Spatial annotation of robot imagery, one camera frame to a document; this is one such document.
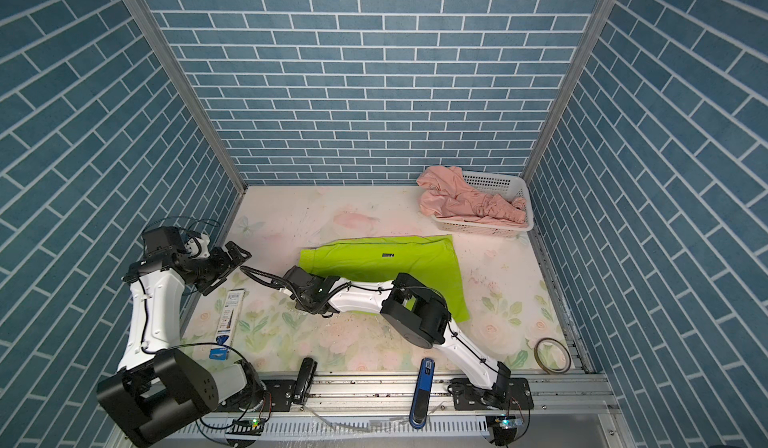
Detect tape roll ring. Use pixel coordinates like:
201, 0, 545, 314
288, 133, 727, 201
533, 336, 572, 375

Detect blue white card label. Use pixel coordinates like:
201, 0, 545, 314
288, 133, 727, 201
208, 289, 246, 361

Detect lime green shorts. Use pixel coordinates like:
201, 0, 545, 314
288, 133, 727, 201
298, 235, 470, 323

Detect blue black handheld device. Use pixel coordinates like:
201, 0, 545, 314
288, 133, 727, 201
408, 358, 435, 430

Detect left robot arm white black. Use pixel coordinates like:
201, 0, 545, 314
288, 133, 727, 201
96, 239, 266, 447

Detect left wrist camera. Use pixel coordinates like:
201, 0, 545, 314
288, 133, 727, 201
141, 226, 208, 258

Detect pink shorts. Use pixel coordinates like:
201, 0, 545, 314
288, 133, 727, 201
417, 166, 527, 227

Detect left green circuit board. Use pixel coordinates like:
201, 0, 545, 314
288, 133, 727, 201
229, 418, 267, 436

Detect aluminium front rail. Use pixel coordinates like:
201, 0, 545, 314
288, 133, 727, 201
272, 372, 620, 418

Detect green circuit board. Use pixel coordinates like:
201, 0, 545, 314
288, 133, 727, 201
229, 418, 267, 436
491, 416, 521, 430

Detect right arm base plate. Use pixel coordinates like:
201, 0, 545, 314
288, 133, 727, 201
447, 378, 534, 412

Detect right green circuit board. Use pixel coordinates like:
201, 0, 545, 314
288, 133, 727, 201
491, 416, 521, 430

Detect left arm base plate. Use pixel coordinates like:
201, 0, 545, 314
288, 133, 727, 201
217, 379, 296, 413

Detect white plastic laundry basket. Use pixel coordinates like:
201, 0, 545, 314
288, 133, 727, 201
431, 170, 535, 238

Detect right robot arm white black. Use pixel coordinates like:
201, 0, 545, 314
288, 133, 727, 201
240, 266, 512, 409

